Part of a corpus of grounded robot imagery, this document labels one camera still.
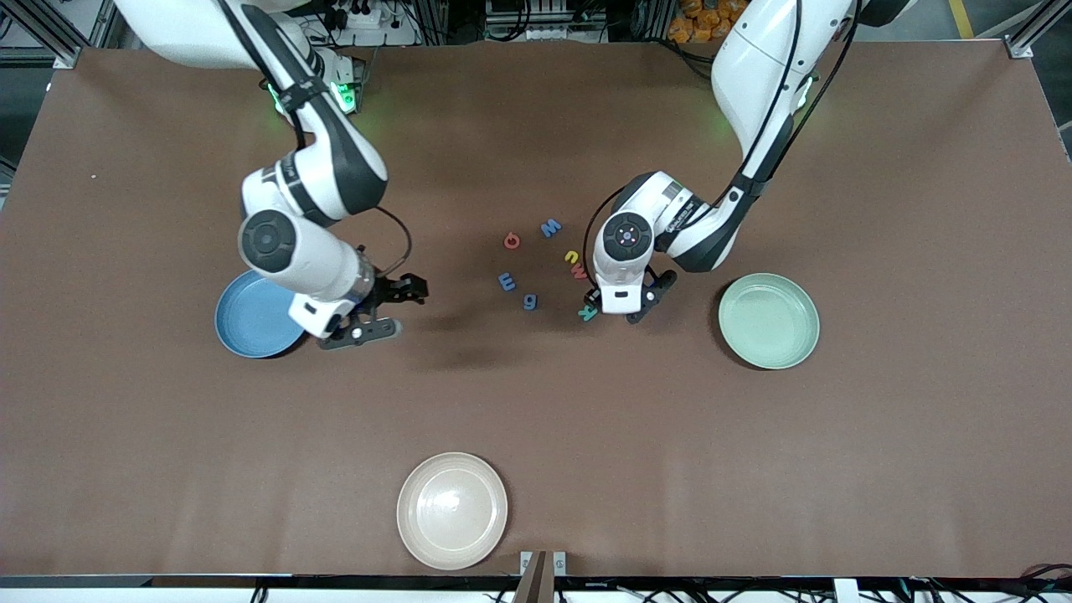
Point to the blue capital letter M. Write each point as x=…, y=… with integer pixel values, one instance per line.
x=550, y=228

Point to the red letter G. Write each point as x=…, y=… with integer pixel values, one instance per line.
x=507, y=242

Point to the green plate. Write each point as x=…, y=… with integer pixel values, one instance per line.
x=769, y=321

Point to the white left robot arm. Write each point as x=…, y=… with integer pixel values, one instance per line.
x=754, y=75

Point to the black electronics box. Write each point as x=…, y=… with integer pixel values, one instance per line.
x=544, y=33

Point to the metal mount bracket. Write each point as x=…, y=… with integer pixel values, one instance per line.
x=536, y=578

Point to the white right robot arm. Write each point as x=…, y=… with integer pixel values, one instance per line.
x=335, y=167

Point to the white power strip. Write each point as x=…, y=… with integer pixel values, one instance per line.
x=360, y=18

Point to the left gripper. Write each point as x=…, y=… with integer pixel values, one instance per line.
x=589, y=298

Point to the blue plate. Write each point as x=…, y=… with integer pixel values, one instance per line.
x=251, y=327

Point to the teal letter R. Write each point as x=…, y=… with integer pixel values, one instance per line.
x=587, y=314

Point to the beige plate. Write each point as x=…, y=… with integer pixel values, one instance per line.
x=452, y=511

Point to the red letter w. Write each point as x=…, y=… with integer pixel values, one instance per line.
x=579, y=270

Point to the orange packets pile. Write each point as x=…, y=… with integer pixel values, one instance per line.
x=695, y=25

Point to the aluminium frame post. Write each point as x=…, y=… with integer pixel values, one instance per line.
x=63, y=46
x=1026, y=42

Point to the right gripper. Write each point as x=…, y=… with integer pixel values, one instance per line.
x=390, y=288

